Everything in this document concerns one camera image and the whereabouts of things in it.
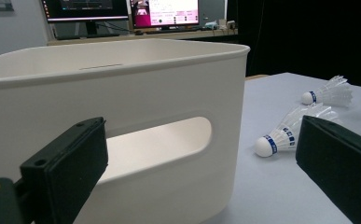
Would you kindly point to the white plastic storage bin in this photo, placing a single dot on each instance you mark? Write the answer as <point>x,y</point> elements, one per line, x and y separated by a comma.
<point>169,87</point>

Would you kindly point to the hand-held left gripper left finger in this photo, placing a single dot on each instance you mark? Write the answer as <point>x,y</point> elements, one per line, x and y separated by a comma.
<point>69,168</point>

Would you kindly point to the wooden table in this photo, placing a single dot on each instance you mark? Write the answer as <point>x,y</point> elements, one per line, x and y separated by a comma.
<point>256,76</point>

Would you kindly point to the white feather shuttlecock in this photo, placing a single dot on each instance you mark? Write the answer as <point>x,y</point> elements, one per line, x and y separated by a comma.
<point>330,95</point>
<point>280,140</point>

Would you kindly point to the black curtain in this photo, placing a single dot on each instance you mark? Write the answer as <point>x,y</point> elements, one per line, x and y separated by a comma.
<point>308,37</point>

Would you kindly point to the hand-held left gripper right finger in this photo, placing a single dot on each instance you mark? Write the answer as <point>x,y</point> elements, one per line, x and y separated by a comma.
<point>343,168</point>

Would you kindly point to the light wooden desk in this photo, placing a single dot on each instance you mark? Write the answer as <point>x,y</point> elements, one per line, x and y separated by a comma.
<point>122,38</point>

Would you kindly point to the dark screen monitor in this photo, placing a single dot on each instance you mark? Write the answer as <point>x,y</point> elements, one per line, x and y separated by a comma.
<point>85,9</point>

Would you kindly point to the small white desk box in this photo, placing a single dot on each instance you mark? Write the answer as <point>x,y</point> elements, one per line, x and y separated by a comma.
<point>231,24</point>

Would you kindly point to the black keyboard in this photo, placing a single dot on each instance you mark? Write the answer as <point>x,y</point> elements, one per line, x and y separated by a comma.
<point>172,30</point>

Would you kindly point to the pink screen monitor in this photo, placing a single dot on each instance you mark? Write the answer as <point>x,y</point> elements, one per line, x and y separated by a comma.
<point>169,12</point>

